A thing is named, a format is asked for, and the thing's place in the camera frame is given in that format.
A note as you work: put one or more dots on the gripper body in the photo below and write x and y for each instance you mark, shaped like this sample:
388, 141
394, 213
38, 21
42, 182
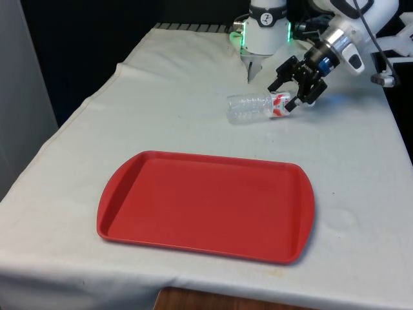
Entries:
319, 58

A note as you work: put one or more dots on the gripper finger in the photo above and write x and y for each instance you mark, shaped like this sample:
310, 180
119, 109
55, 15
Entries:
287, 72
311, 88

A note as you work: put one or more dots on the clear plastic bottle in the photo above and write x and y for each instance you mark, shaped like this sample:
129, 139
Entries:
248, 108

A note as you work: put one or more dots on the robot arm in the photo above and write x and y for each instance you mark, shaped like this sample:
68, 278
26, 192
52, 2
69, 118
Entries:
264, 35

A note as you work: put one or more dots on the red tray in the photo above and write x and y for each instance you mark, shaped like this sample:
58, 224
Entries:
206, 206

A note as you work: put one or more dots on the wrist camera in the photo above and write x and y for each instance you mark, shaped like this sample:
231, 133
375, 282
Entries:
349, 52

